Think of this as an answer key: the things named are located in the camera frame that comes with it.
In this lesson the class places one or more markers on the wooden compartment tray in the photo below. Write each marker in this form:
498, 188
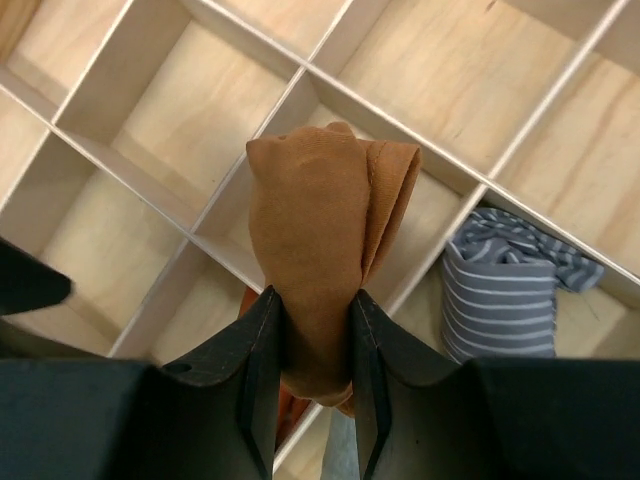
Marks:
123, 125

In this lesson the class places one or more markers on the grey folded cloth roll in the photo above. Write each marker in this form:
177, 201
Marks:
340, 460

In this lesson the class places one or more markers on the grey rolled sock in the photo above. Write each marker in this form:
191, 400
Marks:
500, 278

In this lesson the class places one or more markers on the brown underwear cream waistband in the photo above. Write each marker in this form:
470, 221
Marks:
325, 209

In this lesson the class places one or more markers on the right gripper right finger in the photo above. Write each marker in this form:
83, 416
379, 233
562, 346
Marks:
420, 415

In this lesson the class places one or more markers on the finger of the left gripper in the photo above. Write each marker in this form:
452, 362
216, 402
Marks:
28, 284

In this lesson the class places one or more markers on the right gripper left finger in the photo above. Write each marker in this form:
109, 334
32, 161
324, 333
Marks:
210, 414

